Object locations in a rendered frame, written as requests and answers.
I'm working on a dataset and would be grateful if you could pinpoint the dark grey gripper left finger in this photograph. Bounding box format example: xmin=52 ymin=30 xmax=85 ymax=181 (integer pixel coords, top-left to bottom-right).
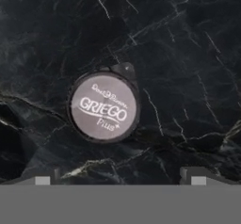
xmin=2 ymin=167 xmax=62 ymax=186

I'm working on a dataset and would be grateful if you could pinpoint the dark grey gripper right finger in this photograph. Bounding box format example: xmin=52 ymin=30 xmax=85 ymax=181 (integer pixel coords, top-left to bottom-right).
xmin=179 ymin=166 xmax=241 ymax=186

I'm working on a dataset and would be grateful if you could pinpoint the black yogurt container grey lid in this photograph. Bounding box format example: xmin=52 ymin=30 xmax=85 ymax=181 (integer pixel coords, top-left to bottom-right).
xmin=66 ymin=62 xmax=140 ymax=145

